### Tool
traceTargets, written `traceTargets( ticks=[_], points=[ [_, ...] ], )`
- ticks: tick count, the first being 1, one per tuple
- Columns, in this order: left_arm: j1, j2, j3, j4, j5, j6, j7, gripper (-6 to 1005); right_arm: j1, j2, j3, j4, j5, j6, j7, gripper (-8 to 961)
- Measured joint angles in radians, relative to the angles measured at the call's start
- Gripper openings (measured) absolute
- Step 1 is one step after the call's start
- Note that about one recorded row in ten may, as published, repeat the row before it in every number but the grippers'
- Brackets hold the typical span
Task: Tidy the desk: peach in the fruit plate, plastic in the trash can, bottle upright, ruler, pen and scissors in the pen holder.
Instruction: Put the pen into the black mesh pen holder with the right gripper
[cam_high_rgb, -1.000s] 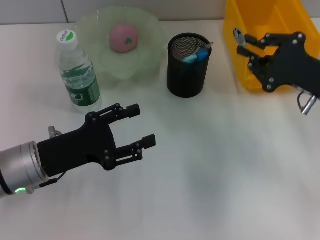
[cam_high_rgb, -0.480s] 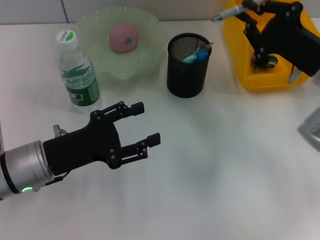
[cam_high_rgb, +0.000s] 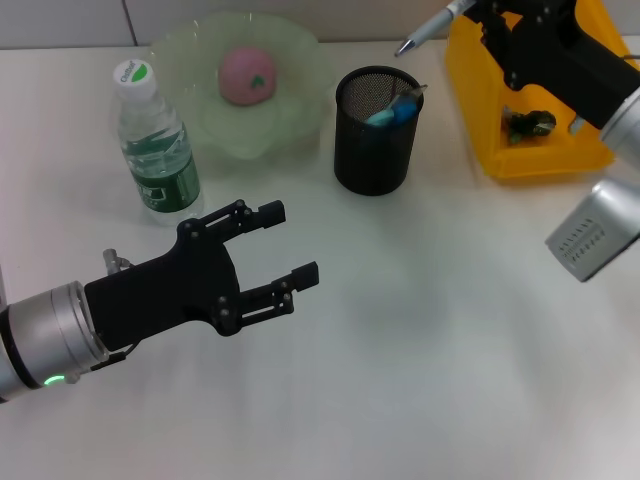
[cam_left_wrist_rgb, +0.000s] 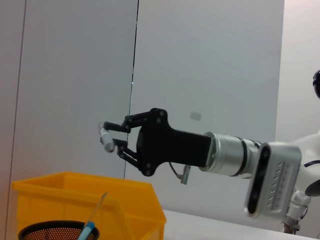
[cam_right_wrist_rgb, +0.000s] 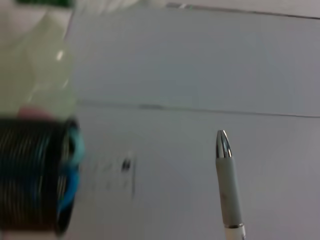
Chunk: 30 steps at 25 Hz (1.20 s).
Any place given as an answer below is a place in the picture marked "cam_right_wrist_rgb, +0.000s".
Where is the silver ballpoint pen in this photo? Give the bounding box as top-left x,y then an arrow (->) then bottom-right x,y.
214,129 -> 249,240

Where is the pink toy peach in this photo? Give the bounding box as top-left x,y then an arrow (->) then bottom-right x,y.
18,105 -> 51,120

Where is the clear plastic water bottle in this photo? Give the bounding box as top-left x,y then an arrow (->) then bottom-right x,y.
14,0 -> 151,12

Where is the translucent green fruit plate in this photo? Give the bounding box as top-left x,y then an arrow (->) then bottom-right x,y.
0,0 -> 79,121

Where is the black mesh pen holder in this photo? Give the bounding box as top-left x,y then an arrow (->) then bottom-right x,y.
0,116 -> 81,235

